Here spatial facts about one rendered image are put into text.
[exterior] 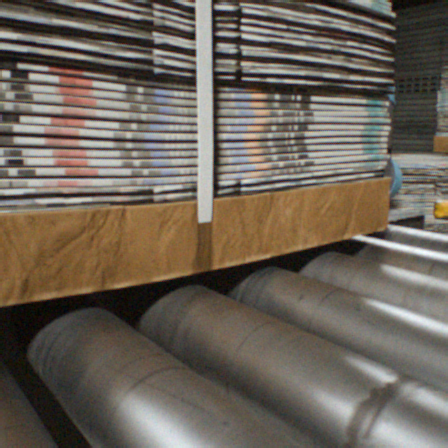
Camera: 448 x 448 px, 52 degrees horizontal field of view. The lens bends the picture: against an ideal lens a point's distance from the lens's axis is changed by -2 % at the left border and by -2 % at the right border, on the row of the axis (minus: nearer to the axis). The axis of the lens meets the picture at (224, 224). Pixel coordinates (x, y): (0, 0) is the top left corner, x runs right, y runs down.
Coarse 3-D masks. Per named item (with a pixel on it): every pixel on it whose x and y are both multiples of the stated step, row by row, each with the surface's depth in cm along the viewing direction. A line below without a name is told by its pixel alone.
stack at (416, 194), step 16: (400, 160) 102; (416, 160) 105; (432, 160) 104; (416, 176) 87; (432, 176) 89; (400, 192) 87; (416, 192) 88; (432, 192) 89; (400, 208) 88; (416, 208) 89; (432, 208) 90; (432, 224) 91
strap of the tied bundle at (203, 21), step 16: (208, 0) 25; (208, 16) 26; (208, 32) 26; (208, 48) 26; (208, 64) 26; (208, 80) 26; (208, 96) 26; (208, 112) 26; (208, 128) 27; (208, 144) 27; (208, 160) 27; (208, 176) 27; (208, 192) 27; (208, 208) 27
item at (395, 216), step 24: (408, 216) 51; (120, 288) 30; (0, 312) 26; (24, 312) 27; (120, 312) 31; (0, 336) 26; (24, 360) 27; (24, 384) 27; (48, 408) 28; (72, 432) 30
